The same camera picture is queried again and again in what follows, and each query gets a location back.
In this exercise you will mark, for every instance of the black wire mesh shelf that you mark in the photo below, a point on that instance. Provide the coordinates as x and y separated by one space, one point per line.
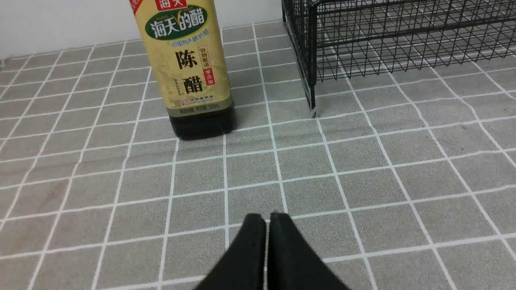
341 39

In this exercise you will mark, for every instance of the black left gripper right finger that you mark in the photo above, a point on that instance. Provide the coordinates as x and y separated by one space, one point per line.
292 263

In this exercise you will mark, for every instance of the vinegar bottle with yellow label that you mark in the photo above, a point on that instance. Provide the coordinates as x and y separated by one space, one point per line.
183 42

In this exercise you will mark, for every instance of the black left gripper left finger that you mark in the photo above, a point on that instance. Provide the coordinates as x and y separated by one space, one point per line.
242 265

